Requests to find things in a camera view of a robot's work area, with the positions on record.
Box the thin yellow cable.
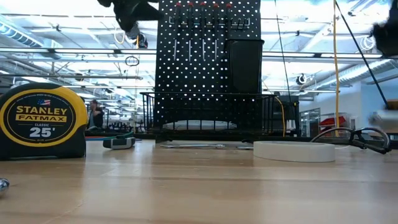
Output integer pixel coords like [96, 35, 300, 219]
[262, 79, 285, 138]

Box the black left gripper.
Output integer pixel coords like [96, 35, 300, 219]
[112, 0, 163, 32]

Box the white masking tape roll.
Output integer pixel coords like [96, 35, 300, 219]
[252, 140, 336, 163]

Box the thick black slanted cable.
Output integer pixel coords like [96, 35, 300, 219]
[334, 0, 389, 108]

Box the red bin shelf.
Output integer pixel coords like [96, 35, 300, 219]
[319, 115, 348, 128]

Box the person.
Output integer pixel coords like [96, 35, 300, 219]
[88, 98, 105, 129]

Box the black standing desk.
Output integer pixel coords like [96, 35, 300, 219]
[273, 95, 301, 138]

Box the thick yellow hanging cable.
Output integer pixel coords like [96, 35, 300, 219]
[332, 0, 341, 138]

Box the silver metal pen tool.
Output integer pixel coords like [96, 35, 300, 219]
[0, 178, 10, 197]

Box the black wire basket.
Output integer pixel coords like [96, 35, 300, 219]
[139, 91, 277, 142]

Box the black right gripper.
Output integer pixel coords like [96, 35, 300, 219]
[371, 17, 398, 58]

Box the black plastic cup bin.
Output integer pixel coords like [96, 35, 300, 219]
[226, 39, 265, 94]

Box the black metal pegboard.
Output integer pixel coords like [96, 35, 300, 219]
[154, 0, 261, 142]

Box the silver hook rail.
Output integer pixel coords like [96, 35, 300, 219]
[169, 17, 251, 30]

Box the yellow black Stanley tape measure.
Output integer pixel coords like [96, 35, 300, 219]
[0, 82, 89, 161]

